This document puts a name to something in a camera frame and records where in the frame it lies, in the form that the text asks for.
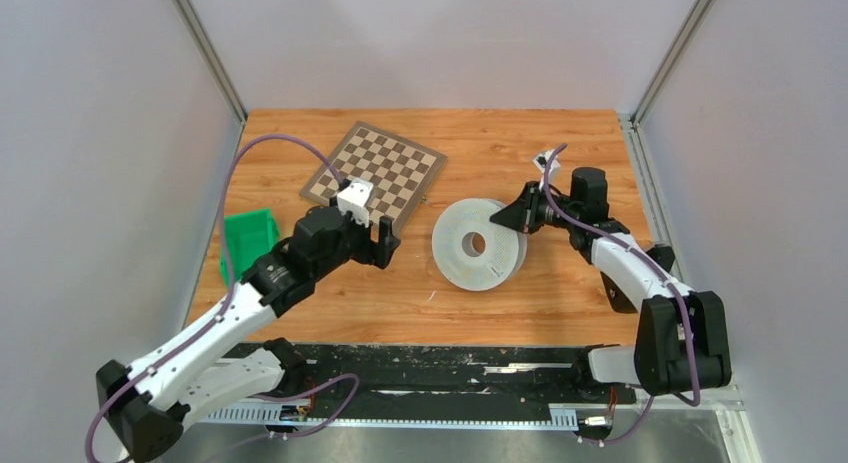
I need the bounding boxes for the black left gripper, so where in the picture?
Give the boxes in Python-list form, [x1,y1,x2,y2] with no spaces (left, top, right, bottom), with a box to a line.
[313,207,401,280]

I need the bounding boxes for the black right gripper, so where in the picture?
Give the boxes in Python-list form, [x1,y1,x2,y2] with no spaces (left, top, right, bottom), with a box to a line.
[489,182,577,236]

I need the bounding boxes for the white perforated filament spool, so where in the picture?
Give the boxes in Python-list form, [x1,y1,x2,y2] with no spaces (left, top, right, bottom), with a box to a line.
[431,198,528,292]

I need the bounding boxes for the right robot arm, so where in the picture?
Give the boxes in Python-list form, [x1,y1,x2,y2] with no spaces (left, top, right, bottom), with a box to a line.
[490,167,732,406]

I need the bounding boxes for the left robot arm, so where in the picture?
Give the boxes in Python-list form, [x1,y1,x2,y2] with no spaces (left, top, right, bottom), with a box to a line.
[95,206,400,462]

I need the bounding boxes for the wooden chessboard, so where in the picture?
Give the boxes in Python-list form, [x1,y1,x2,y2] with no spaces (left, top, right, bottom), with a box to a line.
[329,121,447,235]

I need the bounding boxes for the green plastic bin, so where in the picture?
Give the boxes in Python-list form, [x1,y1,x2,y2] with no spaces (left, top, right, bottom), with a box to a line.
[219,208,280,286]

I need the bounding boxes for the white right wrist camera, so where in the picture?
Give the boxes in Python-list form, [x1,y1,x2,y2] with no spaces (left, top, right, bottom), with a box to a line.
[532,149,561,190]

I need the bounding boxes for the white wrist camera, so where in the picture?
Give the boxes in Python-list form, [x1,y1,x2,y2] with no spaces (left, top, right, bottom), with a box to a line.
[532,149,561,190]
[336,178,374,228]

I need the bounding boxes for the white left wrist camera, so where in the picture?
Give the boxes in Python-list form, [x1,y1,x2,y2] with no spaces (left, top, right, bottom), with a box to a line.
[336,178,374,228]

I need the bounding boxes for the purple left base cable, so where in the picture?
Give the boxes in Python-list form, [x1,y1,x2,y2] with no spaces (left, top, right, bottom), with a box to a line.
[245,373,362,441]

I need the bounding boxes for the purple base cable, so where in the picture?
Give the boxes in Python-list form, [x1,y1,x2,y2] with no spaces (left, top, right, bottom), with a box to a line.
[574,393,657,447]
[245,373,362,441]

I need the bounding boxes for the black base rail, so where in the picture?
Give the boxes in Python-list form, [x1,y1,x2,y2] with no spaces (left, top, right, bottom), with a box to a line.
[286,343,637,424]

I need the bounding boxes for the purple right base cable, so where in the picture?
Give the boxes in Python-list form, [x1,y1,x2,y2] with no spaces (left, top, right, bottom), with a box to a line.
[574,393,657,447]

